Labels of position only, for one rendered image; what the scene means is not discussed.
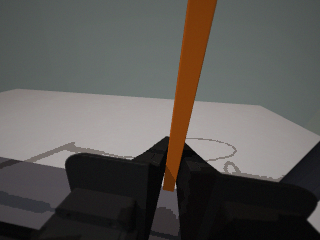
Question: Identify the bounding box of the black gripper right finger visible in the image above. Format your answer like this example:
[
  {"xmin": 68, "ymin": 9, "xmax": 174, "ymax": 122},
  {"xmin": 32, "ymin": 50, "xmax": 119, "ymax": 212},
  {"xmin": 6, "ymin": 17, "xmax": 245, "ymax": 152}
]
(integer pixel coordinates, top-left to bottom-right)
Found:
[{"xmin": 176, "ymin": 143, "xmax": 318, "ymax": 240}]

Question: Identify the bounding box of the orange handle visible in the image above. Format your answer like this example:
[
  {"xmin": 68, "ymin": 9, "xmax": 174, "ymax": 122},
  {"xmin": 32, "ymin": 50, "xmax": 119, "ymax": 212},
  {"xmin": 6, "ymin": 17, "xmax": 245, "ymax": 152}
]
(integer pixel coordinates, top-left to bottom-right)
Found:
[{"xmin": 163, "ymin": 0, "xmax": 217, "ymax": 192}]

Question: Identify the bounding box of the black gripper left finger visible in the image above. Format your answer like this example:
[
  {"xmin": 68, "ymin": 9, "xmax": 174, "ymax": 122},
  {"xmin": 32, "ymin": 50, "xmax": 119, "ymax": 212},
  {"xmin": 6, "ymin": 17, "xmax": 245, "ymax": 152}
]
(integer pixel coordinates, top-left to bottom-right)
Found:
[{"xmin": 65, "ymin": 136, "xmax": 169, "ymax": 240}]

